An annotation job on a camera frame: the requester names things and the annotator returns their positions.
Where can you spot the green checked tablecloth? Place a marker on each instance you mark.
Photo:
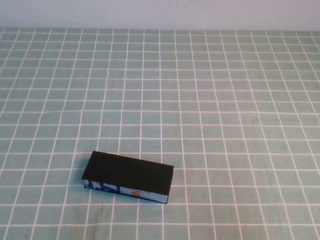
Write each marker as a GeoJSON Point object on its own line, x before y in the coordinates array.
{"type": "Point", "coordinates": [175, 87]}

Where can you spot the black printed glasses case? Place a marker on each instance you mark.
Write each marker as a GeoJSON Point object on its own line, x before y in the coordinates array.
{"type": "Point", "coordinates": [127, 172]}

